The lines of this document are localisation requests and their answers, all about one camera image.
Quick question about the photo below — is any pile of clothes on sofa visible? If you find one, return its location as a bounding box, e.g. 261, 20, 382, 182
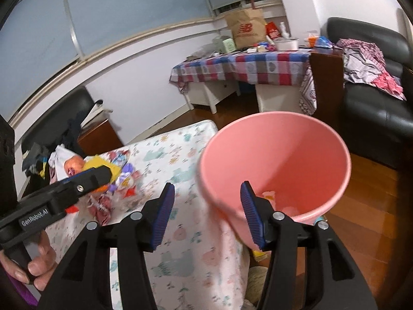
336, 38, 406, 101

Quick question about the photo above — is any white cabinet under table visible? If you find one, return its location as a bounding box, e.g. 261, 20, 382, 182
184, 81, 241, 114

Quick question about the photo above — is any plaid checkered tablecloth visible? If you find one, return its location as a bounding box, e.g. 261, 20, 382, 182
169, 49, 316, 115

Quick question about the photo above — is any floral tablecloth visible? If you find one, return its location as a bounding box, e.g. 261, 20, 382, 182
45, 119, 251, 310

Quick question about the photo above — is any brown wooden nightstand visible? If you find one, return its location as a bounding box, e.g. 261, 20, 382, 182
77, 111, 123, 155

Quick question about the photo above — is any light green box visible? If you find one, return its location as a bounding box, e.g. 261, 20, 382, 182
213, 36, 237, 54

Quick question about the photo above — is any person's left hand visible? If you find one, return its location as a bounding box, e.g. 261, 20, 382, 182
1, 230, 57, 291

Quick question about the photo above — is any white bottle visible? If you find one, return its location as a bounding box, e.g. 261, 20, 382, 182
280, 22, 290, 41

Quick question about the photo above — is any dark red paper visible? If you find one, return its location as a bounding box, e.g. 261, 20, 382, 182
88, 194, 112, 225

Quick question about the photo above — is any dark wooden side cabinet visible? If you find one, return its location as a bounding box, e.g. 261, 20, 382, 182
309, 48, 344, 131

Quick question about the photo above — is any white round bowl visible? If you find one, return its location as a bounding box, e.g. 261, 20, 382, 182
274, 38, 299, 52

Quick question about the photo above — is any orange tissue box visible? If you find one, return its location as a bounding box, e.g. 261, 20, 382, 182
307, 34, 319, 48

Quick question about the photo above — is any brown paper shopping bag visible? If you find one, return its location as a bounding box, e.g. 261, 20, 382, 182
225, 9, 267, 50

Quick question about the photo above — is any colourful wrapper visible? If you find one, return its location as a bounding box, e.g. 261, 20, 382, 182
108, 162, 142, 199

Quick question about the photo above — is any yellow foam net sleeve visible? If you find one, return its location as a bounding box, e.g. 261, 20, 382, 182
83, 155, 122, 183

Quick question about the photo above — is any blue plastic bag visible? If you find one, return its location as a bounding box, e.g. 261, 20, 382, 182
314, 36, 334, 49

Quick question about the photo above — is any pink plastic trash bin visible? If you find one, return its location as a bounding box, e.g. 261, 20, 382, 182
198, 111, 351, 250

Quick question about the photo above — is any black leather chair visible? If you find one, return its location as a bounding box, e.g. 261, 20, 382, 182
21, 86, 94, 156

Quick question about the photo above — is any red packet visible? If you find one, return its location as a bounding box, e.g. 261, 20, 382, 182
265, 22, 282, 40

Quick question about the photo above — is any black leather sofa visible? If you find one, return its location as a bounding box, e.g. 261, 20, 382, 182
327, 17, 412, 169

